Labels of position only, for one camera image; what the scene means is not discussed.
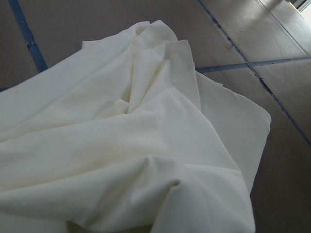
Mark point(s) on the cream long-sleeve cat shirt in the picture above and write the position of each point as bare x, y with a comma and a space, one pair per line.
125, 136

